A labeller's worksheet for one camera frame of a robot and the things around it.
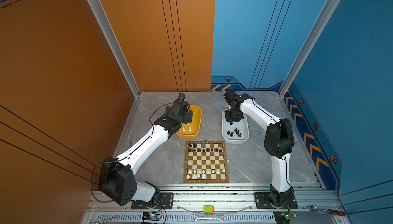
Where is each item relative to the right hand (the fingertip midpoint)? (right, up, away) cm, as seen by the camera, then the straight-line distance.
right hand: (229, 119), depth 95 cm
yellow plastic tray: (-23, -8, +4) cm, 25 cm away
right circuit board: (+21, -43, -24) cm, 54 cm away
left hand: (-28, +7, -11) cm, 31 cm away
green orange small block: (-14, -39, -25) cm, 49 cm away
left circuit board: (-39, -43, -24) cm, 63 cm away
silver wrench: (-8, -43, -25) cm, 50 cm away
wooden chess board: (-15, -23, -10) cm, 29 cm away
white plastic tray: (+4, -8, +2) cm, 10 cm away
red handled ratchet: (+35, -39, -25) cm, 58 cm away
